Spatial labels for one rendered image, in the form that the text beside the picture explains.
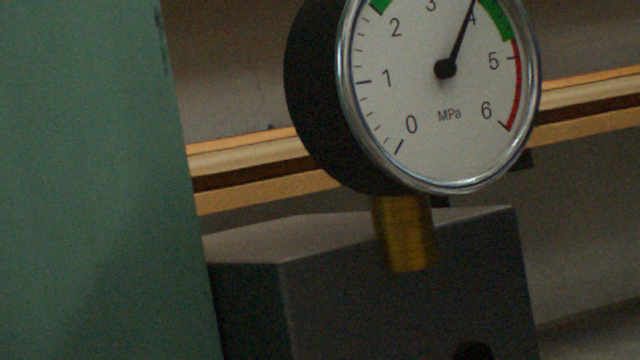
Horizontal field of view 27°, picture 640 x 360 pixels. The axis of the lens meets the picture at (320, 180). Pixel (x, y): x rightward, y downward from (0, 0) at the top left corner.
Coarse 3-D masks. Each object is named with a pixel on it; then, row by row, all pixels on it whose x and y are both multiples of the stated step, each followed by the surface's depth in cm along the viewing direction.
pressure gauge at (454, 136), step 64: (320, 0) 33; (384, 0) 32; (448, 0) 33; (512, 0) 34; (320, 64) 32; (384, 64) 32; (512, 64) 34; (320, 128) 32; (384, 128) 32; (448, 128) 33; (512, 128) 34; (384, 192) 34; (448, 192) 32; (384, 256) 35
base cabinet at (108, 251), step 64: (0, 0) 33; (64, 0) 34; (128, 0) 35; (0, 64) 33; (64, 64) 34; (128, 64) 35; (0, 128) 33; (64, 128) 34; (128, 128) 35; (0, 192) 33; (64, 192) 34; (128, 192) 35; (192, 192) 36; (0, 256) 33; (64, 256) 34; (128, 256) 35; (192, 256) 36; (0, 320) 33; (64, 320) 34; (128, 320) 35; (192, 320) 36
